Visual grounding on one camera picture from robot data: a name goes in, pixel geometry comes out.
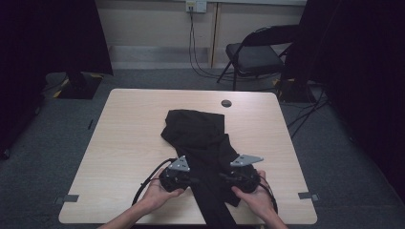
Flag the black wall socket cables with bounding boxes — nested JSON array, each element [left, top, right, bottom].
[[188, 9, 238, 81]]

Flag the black floor cables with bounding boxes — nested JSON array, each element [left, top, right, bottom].
[[286, 80, 332, 140]]

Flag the wooden wall strip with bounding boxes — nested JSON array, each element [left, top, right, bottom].
[[207, 2, 222, 69]]

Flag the white wall socket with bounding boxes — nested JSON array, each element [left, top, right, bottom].
[[185, 0, 208, 14]]

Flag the black stand base yellow tape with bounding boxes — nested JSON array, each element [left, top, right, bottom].
[[52, 71, 104, 100], [272, 76, 321, 104]]

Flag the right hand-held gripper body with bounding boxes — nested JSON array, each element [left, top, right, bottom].
[[229, 154, 265, 195]]

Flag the black pants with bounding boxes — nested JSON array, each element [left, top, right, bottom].
[[160, 109, 244, 229]]

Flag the person's right hand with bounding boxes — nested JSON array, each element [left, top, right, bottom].
[[230, 169, 275, 221]]

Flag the grey tape strip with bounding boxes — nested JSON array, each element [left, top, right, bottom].
[[53, 194, 80, 205], [297, 191, 320, 202]]

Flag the grey wall skirting duct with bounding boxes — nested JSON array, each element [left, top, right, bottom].
[[108, 45, 231, 70]]

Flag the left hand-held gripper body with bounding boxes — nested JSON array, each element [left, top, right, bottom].
[[158, 155, 193, 193]]

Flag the black folding chair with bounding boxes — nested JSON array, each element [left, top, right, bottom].
[[217, 24, 300, 92]]

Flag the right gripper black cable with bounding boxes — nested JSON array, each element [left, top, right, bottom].
[[258, 179, 279, 215]]

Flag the person's left hand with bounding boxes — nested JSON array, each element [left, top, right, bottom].
[[139, 176, 186, 214]]

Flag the black curtain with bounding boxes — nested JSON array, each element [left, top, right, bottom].
[[282, 0, 405, 204], [0, 0, 115, 160]]

